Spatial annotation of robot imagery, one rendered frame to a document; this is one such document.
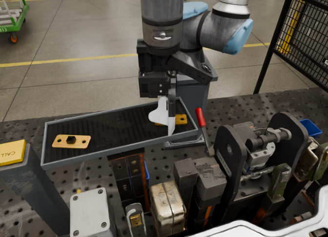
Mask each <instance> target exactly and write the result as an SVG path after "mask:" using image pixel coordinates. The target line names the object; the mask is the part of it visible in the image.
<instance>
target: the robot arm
mask: <svg viewBox="0 0 328 237"><path fill-rule="evenodd" d="M184 1H185V0H141V12H142V27H143V39H137V46H136V49H137V54H138V61H139V76H138V80H139V91H140V97H141V98H158V96H168V98H167V97H161V98H160V99H159V101H158V108H157V109H156V110H154V111H152V112H150V113H149V115H148V118H149V120H150V121H151V122H155V123H159V124H164V125H167V126H168V136H171V135H172V133H173V131H174V129H175V115H176V93H177V74H179V75H185V76H189V77H191V78H192V79H194V80H196V81H198V82H200V83H202V84H204V85H206V86H207V85H208V84H209V83H210V82H211V81H212V79H213V78H214V77H213V74H212V71H211V69H210V68H209V67H208V66H206V65H205V57H204V53H203V47H205V48H208V49H212V50H215V51H219V52H222V53H223V54H224V53H226V54H230V55H235V54H237V53H239V52H240V50H241V49H242V48H243V46H244V44H245V43H246V41H247V39H248V37H249V35H250V32H251V30H252V27H253V20H252V19H249V16H250V12H251V11H250V9H249V7H248V5H247V4H248V1H249V0H219V2H218V3H216V4H215V5H214V6H213V9H212V11H209V10H208V5H207V4H206V3H205V2H199V1H193V2H186V3H184ZM140 72H141V73H140ZM166 101H167V106H168V110H166Z"/></svg>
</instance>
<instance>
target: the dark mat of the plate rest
mask: <svg viewBox="0 0 328 237"><path fill-rule="evenodd" d="M157 108H158V103H156V104H152V105H147V106H142V107H137V108H132V109H126V110H121V111H117V112H112V113H106V114H101V115H96V116H91V117H86V118H79V119H74V120H69V121H64V122H59V123H54V124H49V125H48V128H47V138H46V148H45V158H44V164H45V163H50V162H54V161H58V160H62V159H67V158H72V157H77V156H81V155H85V154H90V153H94V152H98V151H102V150H107V149H111V148H115V147H120V146H124V145H129V144H133V143H137V142H141V141H146V140H150V139H154V138H160V137H164V136H168V126H167V125H155V123H154V122H151V121H150V120H149V118H148V115H149V113H150V112H152V111H154V110H156V109H157ZM176 114H185V115H186V119H187V125H175V129H174V131H173V133H172V135H173V134H177V133H181V132H186V131H190V130H194V129H195V128H194V126H193V124H192V122H191V120H190V119H189V117H188V115H187V113H186V111H185V109H184V108H183V106H182V104H181V102H180V100H179V99H177V100H176ZM57 135H77V136H90V137H91V139H90V142H89V145H88V147H87V148H86V149H75V148H54V147H52V144H53V142H54V140H55V138H56V136H57Z"/></svg>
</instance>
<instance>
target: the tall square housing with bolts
mask: <svg viewBox="0 0 328 237"><path fill-rule="evenodd" d="M70 237H122V235H121V232H120V230H119V229H117V226H116V223H115V217H114V210H113V209H112V206H111V203H110V200H109V198H108V195H107V191H106V189H105V188H103V187H101V188H97V189H94V190H90V191H86V192H82V193H78V194H75V195H73V196H72V197H71V198H70Z"/></svg>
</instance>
